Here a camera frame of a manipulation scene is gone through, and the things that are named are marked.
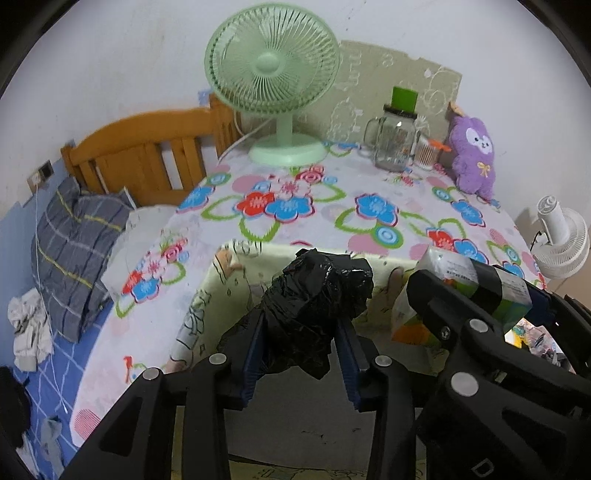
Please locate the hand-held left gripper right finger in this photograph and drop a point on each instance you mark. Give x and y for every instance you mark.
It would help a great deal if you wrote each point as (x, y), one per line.
(347, 369)

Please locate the white green tissue pack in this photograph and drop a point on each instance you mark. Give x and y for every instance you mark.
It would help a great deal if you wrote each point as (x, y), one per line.
(443, 267)

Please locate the small jar with orange lid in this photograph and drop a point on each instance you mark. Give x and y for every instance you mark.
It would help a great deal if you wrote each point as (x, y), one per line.
(427, 154)

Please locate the black cloth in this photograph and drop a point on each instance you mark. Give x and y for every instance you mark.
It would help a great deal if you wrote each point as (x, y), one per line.
(11, 406)

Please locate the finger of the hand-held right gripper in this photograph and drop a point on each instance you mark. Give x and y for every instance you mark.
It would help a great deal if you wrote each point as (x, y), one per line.
(434, 300)
(540, 302)

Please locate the white circulator fan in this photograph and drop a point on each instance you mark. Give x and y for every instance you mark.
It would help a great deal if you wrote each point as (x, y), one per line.
(561, 244)

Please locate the wooden bed headboard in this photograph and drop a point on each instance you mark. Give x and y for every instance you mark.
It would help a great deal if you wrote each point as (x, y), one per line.
(134, 157)

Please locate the blue checkered bed sheet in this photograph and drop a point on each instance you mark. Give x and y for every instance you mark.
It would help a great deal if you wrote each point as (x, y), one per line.
(27, 406)

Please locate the grey plaid pillow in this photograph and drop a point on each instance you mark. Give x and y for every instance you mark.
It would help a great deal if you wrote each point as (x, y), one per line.
(74, 249)

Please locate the wall socket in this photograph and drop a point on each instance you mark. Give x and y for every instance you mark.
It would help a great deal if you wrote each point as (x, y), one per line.
(41, 175)

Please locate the happy birthday gift bag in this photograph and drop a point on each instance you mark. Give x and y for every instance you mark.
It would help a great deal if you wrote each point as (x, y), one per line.
(231, 277)

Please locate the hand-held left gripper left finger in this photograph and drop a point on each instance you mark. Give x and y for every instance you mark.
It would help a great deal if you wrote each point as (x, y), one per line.
(249, 369)

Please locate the purple plush toy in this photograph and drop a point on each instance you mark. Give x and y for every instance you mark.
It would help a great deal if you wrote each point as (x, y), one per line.
(473, 152)

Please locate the crumpled white grey cloth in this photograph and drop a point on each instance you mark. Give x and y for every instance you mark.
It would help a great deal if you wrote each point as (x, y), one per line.
(30, 332)

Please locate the green printed wall panel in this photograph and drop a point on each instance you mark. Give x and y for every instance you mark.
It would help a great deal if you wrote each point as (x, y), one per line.
(369, 78)

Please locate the floral tablecloth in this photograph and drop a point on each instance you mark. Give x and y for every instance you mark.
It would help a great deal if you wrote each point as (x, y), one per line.
(323, 203)

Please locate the grey sock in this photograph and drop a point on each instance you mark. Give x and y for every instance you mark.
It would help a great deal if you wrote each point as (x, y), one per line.
(51, 443)

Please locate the glass jar with green lid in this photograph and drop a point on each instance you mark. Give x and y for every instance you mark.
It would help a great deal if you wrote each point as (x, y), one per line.
(392, 138)

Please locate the white pillow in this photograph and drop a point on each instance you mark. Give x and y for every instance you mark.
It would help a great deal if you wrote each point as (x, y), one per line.
(134, 230)

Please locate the black plastic bag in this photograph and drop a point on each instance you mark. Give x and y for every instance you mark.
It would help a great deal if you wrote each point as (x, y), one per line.
(309, 304)

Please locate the green desk fan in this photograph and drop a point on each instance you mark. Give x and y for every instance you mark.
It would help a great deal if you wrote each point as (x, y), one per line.
(272, 69)

